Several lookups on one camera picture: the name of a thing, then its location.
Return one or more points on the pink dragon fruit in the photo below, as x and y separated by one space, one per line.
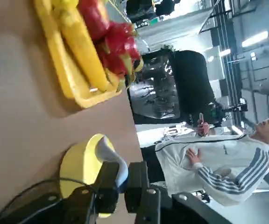
120 49

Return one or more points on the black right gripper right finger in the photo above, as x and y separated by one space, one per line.
136 198

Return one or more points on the mobile phone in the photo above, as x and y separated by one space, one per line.
201 117

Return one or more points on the person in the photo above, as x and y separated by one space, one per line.
218 151

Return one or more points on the yellow bowl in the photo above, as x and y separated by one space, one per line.
78 163

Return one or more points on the red apple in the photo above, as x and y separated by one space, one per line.
92 21

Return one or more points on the black tripod camera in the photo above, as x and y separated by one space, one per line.
216 112

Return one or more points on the yellow plastic tray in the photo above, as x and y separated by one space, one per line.
55 58

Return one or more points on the light blue plastic spoon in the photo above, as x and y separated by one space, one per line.
111 156

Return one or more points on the yellow banana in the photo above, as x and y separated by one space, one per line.
83 51

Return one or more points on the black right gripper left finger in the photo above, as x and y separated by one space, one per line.
106 200

